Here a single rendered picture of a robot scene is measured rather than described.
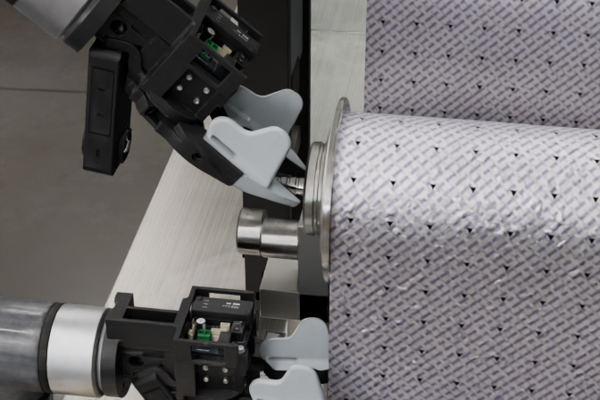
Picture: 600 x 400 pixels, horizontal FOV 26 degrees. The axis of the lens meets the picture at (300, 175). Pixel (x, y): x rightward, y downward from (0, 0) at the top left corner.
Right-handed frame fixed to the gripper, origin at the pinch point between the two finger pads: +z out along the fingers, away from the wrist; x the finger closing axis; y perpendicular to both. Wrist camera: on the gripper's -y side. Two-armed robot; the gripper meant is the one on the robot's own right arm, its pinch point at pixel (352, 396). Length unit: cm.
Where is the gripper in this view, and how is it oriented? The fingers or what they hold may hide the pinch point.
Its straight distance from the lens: 107.5
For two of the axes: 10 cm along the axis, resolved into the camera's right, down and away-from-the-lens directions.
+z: 9.9, 0.8, -1.3
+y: 0.0, -8.4, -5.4
